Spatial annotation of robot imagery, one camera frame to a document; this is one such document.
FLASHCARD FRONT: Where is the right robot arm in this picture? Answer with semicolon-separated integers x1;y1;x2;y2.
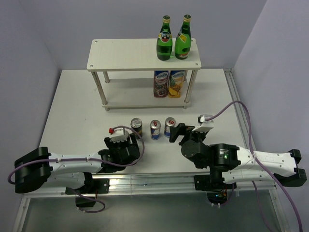
169;123;307;191

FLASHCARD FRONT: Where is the blue silver can left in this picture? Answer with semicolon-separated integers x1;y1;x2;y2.
150;120;161;140

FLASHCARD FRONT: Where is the white two-tier shelf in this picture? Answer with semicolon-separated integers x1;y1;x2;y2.
87;39;201;111

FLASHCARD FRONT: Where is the aluminium right side rail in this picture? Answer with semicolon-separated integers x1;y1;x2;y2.
223;68;290;232

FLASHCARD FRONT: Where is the green glass bottle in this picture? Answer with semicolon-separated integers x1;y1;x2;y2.
174;14;191;59
156;15;173;61

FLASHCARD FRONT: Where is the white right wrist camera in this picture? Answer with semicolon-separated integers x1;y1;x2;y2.
192;114;214;133

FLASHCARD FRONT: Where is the aluminium front rail frame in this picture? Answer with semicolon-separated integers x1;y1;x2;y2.
22;172;276;198

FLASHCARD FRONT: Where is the purple grape juice carton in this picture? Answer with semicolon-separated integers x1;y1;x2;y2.
153;71;169;98

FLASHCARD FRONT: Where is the blue silver can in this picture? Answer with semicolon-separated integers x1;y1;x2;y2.
150;120;161;140
164;117;176;137

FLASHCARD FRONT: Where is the black can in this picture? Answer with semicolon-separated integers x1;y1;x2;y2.
130;118;142;139

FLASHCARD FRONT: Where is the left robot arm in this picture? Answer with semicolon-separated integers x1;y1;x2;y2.
10;128;142;194

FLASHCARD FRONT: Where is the yellow pineapple juice carton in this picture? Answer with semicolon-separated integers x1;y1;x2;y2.
168;70;185;98

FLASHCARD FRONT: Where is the blue silver can right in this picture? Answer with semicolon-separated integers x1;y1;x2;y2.
164;117;176;137

